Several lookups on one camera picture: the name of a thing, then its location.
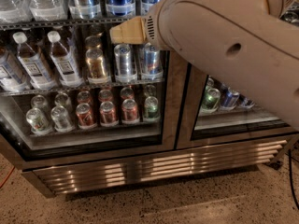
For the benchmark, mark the tan gripper block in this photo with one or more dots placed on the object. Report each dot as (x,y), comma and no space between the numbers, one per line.
(151,29)

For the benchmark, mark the glass fridge door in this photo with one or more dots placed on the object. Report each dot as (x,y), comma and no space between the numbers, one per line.
(84,99)
(224,127)

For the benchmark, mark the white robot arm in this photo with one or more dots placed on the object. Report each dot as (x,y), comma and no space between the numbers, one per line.
(243,43)

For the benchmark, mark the green can left door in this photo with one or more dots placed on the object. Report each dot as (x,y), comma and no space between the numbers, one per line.
(151,109)

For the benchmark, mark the green can door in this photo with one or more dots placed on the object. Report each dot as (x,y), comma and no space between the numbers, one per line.
(151,109)
(211,100)

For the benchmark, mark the green can right door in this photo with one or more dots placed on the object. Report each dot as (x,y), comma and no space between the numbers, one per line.
(211,100)

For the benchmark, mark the blue can right door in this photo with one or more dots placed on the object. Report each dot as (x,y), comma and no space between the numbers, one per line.
(229,99)

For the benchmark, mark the steel fridge base grille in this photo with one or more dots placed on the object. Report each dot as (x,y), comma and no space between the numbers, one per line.
(94,175)

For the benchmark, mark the pepsi bottle middle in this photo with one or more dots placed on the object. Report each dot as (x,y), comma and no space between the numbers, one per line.
(120,8)

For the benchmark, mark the blue silver can front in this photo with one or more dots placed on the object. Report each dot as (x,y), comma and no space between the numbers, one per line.
(151,67)

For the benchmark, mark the gold can front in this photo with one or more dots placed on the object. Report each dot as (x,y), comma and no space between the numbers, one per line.
(97,66)

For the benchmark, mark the tea bottle white cap right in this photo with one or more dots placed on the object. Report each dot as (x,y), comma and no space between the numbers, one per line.
(62,54)

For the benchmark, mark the tea bottle white cap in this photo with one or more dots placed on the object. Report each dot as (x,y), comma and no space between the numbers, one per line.
(34,62)
(62,54)

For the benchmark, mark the red can right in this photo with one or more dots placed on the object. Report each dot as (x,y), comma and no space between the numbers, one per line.
(129,111)

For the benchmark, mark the red can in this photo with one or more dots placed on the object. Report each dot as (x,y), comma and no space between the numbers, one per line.
(129,111)
(108,114)
(86,117)

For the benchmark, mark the red can middle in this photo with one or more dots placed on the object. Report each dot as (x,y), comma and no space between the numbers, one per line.
(108,114)

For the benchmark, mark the clear water bottle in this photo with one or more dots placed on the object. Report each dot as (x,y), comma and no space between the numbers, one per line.
(49,10)

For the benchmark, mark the red can left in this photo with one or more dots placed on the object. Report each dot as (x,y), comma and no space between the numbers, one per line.
(86,117)

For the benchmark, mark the tea bottle white cap left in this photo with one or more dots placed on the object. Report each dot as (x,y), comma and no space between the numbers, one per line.
(34,62)

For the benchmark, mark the silver can bottom left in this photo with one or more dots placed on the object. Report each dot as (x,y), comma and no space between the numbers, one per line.
(38,121)

